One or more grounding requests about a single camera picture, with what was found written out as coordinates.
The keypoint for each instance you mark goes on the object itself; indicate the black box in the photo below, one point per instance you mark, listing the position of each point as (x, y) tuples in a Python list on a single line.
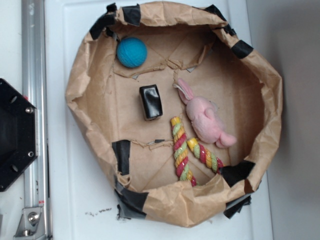
[(151, 102)]

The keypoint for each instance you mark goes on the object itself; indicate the pink plush bunny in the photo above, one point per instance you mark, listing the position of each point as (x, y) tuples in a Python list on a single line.
[(204, 118)]

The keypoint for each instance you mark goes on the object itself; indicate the blue ball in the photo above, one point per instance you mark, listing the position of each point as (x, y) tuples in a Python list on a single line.
[(132, 52)]

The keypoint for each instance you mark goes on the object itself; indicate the brown paper bag bin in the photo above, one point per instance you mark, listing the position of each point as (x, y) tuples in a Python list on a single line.
[(137, 155)]

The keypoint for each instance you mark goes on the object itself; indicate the multicoloured rope toy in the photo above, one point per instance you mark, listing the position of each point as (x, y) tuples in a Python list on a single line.
[(182, 145)]

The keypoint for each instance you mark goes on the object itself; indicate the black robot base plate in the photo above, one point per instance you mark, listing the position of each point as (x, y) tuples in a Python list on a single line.
[(17, 134)]

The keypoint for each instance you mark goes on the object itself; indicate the aluminium extrusion rail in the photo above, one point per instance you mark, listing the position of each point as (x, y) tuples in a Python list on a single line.
[(36, 176)]

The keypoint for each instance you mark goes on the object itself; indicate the metal corner bracket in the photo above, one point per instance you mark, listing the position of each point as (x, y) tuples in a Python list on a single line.
[(31, 225)]

